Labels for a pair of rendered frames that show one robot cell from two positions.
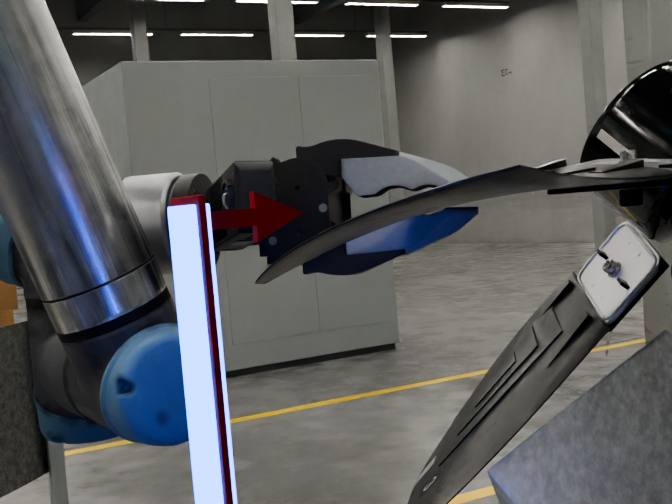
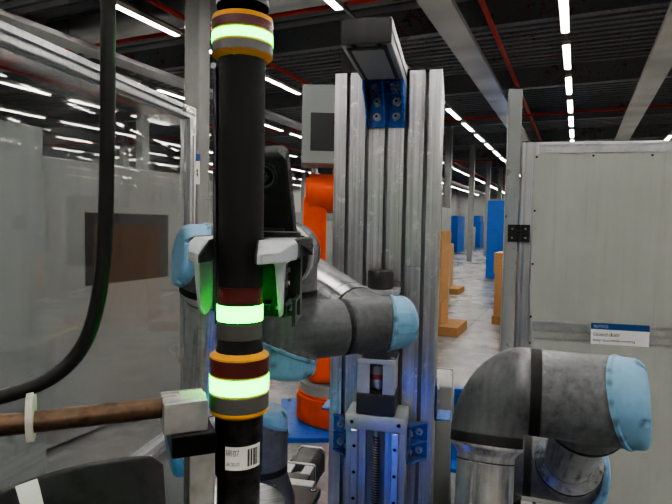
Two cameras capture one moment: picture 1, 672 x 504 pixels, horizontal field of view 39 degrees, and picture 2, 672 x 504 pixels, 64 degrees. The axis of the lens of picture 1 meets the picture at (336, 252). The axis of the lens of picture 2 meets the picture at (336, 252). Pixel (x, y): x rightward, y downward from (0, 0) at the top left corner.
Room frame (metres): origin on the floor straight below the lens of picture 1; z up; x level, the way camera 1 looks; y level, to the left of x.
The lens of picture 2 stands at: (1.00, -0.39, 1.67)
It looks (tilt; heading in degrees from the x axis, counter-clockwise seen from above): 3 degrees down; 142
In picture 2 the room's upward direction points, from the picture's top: 1 degrees clockwise
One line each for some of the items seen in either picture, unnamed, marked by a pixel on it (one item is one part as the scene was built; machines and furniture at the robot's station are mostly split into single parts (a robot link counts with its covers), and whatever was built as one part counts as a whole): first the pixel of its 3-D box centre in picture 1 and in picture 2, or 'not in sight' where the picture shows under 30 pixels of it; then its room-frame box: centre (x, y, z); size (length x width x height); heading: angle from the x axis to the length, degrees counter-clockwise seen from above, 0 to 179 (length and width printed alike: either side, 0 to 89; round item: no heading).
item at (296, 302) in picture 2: not in sight; (266, 269); (0.55, -0.13, 1.63); 0.12 x 0.08 x 0.09; 140
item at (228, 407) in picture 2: not in sight; (239, 397); (0.65, -0.20, 1.54); 0.04 x 0.04 x 0.01
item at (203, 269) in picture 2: not in sight; (207, 276); (0.62, -0.21, 1.63); 0.09 x 0.03 x 0.06; 131
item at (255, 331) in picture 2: not in sight; (239, 328); (0.65, -0.20, 1.60); 0.03 x 0.03 x 0.01
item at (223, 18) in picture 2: not in sight; (242, 29); (0.65, -0.20, 1.81); 0.04 x 0.04 x 0.01
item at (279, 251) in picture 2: not in sight; (277, 278); (0.65, -0.17, 1.63); 0.09 x 0.03 x 0.06; 148
